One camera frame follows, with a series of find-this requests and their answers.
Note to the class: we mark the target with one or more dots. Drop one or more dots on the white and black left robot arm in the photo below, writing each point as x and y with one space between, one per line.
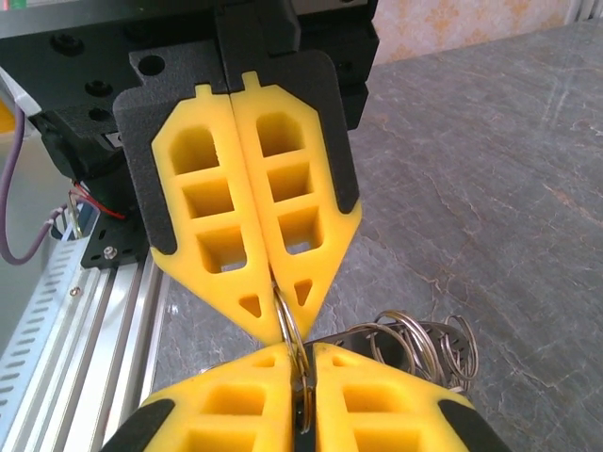
94 179

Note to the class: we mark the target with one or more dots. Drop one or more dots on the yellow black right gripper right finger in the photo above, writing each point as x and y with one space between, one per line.
391 383

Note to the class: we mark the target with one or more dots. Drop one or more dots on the yellow plastic crate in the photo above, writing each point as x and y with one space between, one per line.
4 117

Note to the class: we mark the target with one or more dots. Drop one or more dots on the steel keyring disc with rings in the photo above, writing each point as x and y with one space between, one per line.
433 343

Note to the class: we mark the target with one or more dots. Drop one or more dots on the aluminium frame post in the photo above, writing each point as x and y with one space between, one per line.
586 8

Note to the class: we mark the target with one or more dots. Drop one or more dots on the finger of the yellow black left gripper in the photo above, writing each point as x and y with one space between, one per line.
311 268
226 292

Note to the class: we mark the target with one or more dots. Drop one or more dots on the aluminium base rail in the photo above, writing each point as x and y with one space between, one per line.
94 339

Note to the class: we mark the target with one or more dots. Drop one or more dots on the grey sheet metal panel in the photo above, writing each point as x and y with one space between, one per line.
33 188

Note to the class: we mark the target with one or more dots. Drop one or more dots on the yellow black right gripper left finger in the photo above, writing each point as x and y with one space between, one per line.
188 395

